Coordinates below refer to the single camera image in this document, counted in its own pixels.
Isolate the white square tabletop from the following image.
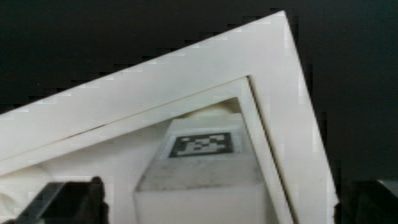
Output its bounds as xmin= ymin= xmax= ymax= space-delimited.
xmin=0 ymin=79 xmax=293 ymax=224

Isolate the white table leg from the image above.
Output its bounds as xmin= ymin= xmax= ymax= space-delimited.
xmin=133 ymin=113 xmax=277 ymax=224

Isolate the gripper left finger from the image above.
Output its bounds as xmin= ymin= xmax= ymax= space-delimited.
xmin=14 ymin=177 xmax=110 ymax=224

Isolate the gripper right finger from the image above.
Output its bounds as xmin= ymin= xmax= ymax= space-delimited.
xmin=334 ymin=180 xmax=398 ymax=224

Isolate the white U-shaped fence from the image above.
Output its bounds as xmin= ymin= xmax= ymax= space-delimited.
xmin=0 ymin=13 xmax=338 ymax=224

